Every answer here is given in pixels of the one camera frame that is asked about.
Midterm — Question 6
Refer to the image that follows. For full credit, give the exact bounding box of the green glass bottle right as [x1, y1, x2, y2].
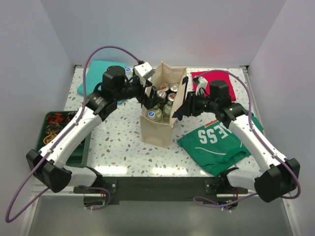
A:
[162, 101, 173, 123]

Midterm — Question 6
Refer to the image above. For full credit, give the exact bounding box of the silver can red tab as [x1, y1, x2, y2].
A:
[160, 84, 169, 91]

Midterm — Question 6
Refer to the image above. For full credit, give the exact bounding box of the beige canvas bag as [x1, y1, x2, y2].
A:
[140, 63, 189, 148]

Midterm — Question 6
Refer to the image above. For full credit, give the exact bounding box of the teal folded towel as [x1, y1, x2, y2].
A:
[86, 60, 126, 95]

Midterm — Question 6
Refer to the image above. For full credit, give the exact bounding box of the yellow rubber band pile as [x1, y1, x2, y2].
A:
[43, 133, 57, 145]

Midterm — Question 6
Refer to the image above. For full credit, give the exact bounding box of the silver can back right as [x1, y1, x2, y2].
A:
[169, 83, 179, 92]

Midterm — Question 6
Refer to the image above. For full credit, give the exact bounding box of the green jersey shirt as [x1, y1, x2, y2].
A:
[177, 114, 258, 177]

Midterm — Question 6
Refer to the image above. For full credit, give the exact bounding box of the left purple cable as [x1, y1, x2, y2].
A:
[4, 46, 145, 224]

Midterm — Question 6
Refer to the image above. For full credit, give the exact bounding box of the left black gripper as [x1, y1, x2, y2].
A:
[115, 74, 164, 109]

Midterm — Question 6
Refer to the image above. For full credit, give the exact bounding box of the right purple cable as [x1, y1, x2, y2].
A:
[193, 69, 301, 210]

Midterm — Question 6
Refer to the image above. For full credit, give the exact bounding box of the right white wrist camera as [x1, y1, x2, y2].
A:
[192, 76, 208, 95]

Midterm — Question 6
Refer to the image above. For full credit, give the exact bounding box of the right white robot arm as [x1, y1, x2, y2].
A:
[173, 80, 301, 203]

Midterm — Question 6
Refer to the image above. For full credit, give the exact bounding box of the orange rubber band pile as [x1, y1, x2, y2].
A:
[46, 113, 64, 123]

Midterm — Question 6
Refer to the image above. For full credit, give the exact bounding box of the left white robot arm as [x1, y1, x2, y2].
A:
[26, 62, 162, 193]

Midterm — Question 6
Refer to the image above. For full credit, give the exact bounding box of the silver can middle right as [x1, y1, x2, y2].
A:
[167, 93, 176, 103]

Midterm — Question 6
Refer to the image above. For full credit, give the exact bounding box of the brown rubber band pile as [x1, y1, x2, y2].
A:
[66, 112, 77, 122]

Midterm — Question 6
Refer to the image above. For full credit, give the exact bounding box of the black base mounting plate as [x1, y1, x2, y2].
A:
[74, 177, 248, 207]

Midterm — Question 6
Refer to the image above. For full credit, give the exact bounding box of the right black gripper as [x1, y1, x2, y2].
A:
[176, 91, 218, 117]

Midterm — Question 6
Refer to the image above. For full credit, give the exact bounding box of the green compartment tray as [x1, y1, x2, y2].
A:
[35, 111, 91, 168]

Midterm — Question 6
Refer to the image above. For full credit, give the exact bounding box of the purple cable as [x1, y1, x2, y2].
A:
[4, 46, 145, 224]
[193, 69, 301, 210]

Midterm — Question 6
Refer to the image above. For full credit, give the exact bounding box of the red folded cloth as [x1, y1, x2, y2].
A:
[203, 72, 236, 102]

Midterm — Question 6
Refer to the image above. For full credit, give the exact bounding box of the clear water bottle blue cap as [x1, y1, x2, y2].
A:
[125, 67, 133, 75]

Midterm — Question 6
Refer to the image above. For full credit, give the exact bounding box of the tan rubber band pile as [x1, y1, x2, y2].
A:
[45, 123, 63, 134]

